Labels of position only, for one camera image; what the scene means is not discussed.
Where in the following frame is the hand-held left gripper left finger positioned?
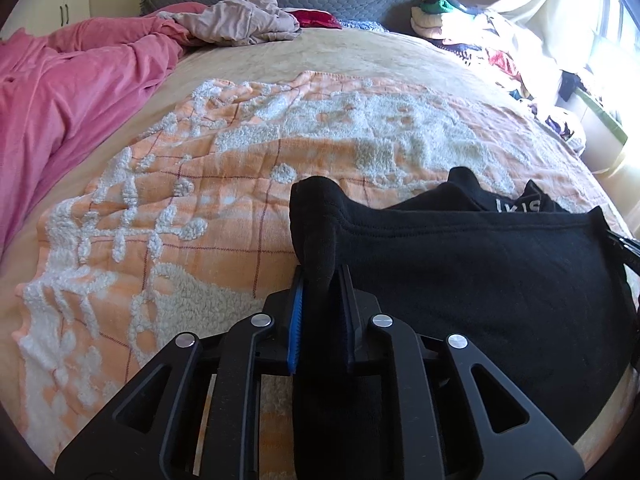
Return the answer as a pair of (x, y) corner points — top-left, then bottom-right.
(55, 266), (305, 480)

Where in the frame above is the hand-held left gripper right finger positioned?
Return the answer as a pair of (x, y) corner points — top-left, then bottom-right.
(337, 265), (586, 480)

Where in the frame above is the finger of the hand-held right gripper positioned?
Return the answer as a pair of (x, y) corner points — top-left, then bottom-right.
(606, 231), (640, 267)

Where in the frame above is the black long-sleeve shirt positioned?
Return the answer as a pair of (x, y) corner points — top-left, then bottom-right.
(290, 166), (640, 480)

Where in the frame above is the pile of mixed clothes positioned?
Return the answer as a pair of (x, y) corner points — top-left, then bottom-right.
(410, 0), (587, 147)

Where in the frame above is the cardboard box with green edge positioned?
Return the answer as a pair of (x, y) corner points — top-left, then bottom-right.
(555, 87), (629, 177)

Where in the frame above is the orange and white tufted blanket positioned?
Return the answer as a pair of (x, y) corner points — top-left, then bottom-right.
(12, 71), (632, 480)

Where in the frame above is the window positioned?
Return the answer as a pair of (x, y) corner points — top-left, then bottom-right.
(590, 0), (640, 91)

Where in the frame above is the cream curtain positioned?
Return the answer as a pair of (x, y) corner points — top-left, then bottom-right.
(487, 0), (603, 106)

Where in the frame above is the bed with beige sheet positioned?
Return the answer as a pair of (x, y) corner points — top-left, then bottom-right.
(0, 25), (640, 480)

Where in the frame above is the blue patterned cloth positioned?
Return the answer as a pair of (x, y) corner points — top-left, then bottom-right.
(339, 19), (388, 35)

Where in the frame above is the red cloth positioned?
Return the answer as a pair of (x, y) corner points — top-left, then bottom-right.
(289, 9), (343, 29)

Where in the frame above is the crumpled beige garment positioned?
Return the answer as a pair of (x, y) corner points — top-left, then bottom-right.
(172, 0), (302, 47)

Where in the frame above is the green garment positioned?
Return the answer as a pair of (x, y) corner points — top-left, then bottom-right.
(420, 0), (468, 15)

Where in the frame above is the pink duvet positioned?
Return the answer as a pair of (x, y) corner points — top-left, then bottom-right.
(0, 2), (208, 256)

